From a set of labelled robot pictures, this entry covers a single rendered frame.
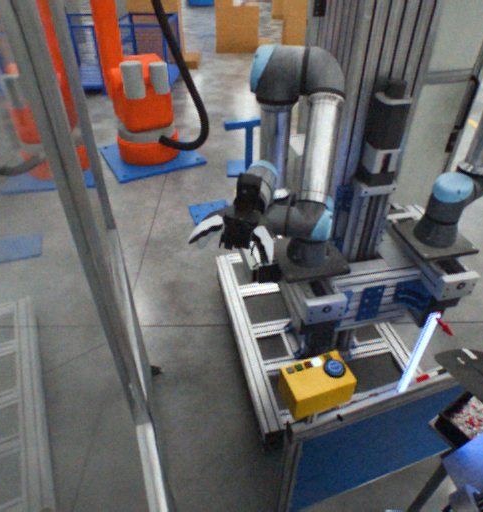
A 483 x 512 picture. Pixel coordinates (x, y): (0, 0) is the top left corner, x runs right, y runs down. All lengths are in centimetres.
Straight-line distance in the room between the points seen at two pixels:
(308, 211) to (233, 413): 142
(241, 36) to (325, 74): 867
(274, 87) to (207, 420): 162
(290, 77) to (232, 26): 861
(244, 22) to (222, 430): 864
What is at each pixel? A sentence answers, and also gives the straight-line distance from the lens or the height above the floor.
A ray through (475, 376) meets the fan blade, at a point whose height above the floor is 118.
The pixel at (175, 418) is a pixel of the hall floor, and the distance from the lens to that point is 218.
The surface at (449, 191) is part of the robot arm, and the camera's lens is 147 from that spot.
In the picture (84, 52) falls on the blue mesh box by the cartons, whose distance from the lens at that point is 699.
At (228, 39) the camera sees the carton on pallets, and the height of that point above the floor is 24.
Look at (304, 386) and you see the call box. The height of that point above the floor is 107.
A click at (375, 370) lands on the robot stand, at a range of 216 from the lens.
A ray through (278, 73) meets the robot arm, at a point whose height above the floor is 163.
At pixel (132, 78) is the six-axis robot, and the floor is 92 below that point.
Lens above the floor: 189
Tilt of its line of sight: 39 degrees down
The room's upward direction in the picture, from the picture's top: straight up
